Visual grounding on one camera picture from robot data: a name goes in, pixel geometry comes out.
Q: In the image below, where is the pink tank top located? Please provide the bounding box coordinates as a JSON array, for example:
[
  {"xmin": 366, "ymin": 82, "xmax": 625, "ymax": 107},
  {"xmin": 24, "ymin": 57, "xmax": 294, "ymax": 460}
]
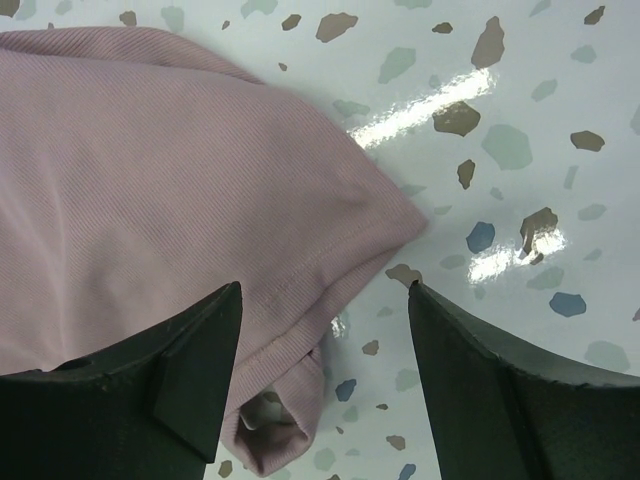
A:
[{"xmin": 1, "ymin": 27, "xmax": 426, "ymax": 477}]

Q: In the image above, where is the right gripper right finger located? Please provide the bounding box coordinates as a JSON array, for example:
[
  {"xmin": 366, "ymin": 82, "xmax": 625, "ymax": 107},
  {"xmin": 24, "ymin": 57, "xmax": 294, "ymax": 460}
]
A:
[{"xmin": 408, "ymin": 282, "xmax": 639, "ymax": 480}]

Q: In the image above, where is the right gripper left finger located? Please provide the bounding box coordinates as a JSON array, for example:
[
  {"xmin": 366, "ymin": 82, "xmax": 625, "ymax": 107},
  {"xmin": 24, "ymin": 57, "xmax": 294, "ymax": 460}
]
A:
[{"xmin": 1, "ymin": 282, "xmax": 242, "ymax": 480}]

